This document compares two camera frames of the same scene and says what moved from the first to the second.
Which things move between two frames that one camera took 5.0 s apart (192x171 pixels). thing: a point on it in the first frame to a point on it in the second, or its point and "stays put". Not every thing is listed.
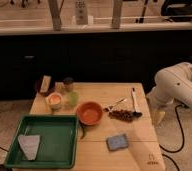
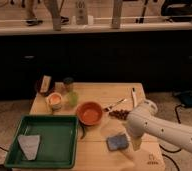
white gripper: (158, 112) to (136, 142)
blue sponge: (117, 142) stays put
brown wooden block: (44, 85) stays put
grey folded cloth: (29, 145) stays put
